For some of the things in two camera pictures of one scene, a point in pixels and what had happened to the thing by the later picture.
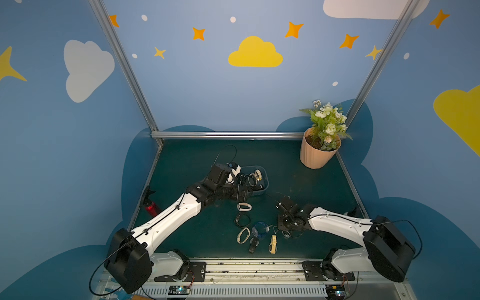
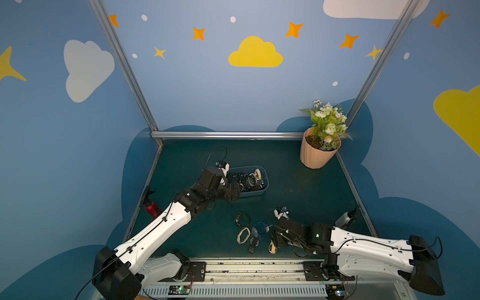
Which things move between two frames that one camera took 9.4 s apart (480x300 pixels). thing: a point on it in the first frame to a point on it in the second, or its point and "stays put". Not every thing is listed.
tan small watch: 257,175 stays put
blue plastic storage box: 249,170 stays put
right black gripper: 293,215 to 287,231
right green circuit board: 335,291 stays put
